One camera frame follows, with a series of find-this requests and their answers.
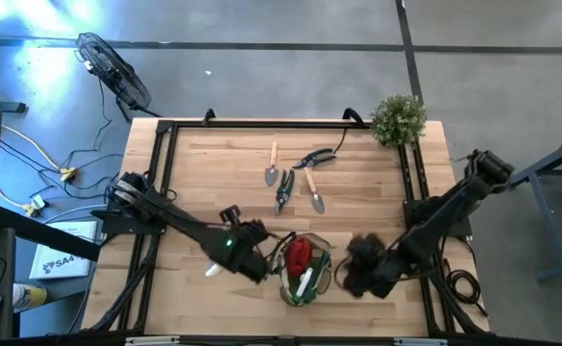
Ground pale-bladed trowel wooden handle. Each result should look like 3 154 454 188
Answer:
204 261 228 280

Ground wide grey trowel wooden handle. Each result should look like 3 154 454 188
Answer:
264 140 281 188

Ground coiled black cable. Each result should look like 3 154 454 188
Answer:
442 257 489 318

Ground short black cable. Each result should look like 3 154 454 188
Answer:
332 125 350 156

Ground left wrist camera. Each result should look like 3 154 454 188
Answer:
218 204 244 228

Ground black floor cable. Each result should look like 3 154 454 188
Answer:
0 79 126 201

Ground black aluminium table frame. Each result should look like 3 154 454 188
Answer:
87 108 492 346

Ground yellow extension cable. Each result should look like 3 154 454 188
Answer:
0 93 65 172

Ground black-handled pruning shears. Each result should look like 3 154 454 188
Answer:
291 147 338 171

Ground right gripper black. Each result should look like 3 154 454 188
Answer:
341 234 409 300

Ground narrow grey trowel wooden handle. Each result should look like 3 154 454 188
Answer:
303 166 327 216

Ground black floor fan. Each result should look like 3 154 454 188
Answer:
74 31 163 124

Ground white printed cardboard box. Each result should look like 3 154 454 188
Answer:
29 219 97 282

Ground black desk beam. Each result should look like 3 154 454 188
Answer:
0 205 100 263

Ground green-handled pruning shears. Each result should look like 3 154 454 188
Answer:
273 168 297 216

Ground red garden glove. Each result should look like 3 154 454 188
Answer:
283 236 314 279

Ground yellow white spray can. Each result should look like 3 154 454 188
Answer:
11 283 49 310

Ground small green potted plant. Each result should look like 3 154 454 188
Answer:
370 92 428 149

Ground beige green-trimmed gardening bag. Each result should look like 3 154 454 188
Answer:
276 232 334 309

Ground blue-grey table leg frame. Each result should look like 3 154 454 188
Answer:
502 132 562 284

